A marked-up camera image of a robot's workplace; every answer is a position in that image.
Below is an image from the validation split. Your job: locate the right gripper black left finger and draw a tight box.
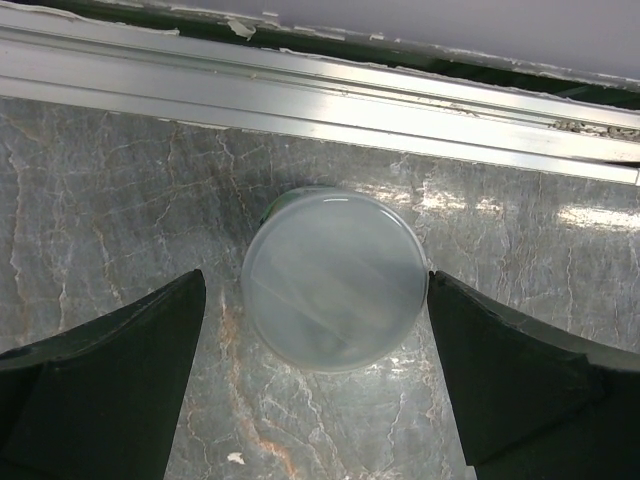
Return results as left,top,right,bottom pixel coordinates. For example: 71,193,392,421
1,270,206,479

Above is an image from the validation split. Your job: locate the clear lid can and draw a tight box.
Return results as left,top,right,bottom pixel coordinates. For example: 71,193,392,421
240,186,428,373

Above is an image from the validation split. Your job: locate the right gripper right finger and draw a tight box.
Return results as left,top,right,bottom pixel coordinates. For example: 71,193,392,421
427,271,639,479

